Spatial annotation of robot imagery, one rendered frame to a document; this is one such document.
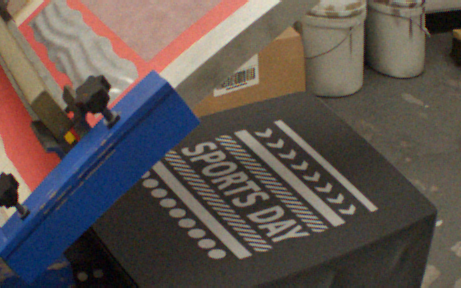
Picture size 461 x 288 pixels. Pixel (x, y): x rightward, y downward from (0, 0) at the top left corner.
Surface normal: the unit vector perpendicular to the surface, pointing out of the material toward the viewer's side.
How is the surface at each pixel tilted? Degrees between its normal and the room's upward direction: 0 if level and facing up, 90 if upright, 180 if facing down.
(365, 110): 0
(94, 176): 90
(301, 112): 0
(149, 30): 32
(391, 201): 0
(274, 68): 90
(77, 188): 90
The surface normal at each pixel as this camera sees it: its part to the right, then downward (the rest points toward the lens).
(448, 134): -0.01, -0.87
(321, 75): -0.23, 0.54
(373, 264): 0.46, 0.44
